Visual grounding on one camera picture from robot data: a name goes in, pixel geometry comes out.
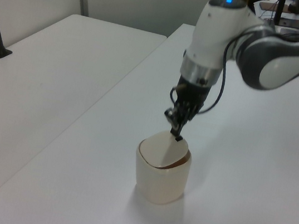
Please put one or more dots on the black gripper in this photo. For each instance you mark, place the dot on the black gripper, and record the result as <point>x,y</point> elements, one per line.
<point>193,94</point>

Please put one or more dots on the cream trash bin lid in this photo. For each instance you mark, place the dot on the cream trash bin lid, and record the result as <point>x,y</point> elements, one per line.
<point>158,150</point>

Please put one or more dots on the cream trash bin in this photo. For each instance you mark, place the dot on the cream trash bin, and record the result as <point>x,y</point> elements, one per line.
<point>159,181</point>

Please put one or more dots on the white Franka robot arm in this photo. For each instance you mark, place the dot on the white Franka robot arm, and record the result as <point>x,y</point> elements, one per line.
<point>217,35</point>

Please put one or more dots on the white papers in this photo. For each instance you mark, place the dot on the white papers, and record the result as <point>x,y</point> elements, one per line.
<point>265,14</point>

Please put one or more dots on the brown flat tablet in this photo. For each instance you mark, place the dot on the brown flat tablet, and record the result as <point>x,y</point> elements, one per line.
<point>269,6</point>

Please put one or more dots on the white side table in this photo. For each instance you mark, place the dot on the white side table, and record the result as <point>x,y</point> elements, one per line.
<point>45,74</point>

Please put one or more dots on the black monitor stand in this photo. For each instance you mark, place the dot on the black monitor stand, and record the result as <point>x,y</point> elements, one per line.
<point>280,10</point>

